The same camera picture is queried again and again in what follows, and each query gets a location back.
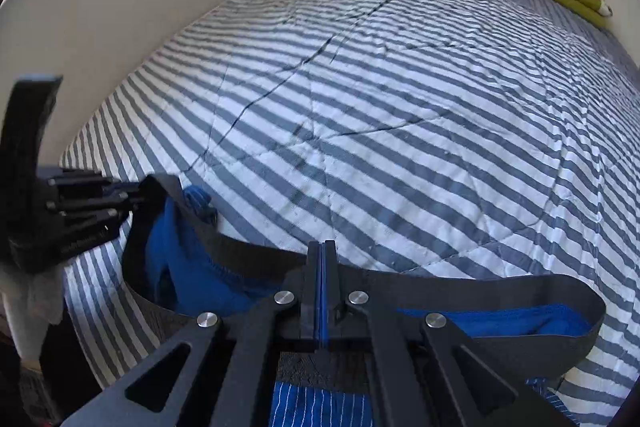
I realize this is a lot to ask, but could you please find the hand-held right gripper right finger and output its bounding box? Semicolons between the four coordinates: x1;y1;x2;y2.
323;240;577;427

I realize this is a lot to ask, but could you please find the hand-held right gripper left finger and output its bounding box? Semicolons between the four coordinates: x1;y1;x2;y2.
60;242;323;427

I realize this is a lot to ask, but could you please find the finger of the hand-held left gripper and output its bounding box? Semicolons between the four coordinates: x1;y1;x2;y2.
46;196;147;229
47;170;152;200

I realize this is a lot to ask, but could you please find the blue boxer shorts grey waistband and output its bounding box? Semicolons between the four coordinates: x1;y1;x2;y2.
120;174;607;427

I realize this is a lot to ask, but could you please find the blue white striped bed sheet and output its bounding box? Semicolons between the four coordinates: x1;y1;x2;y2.
60;0;640;427

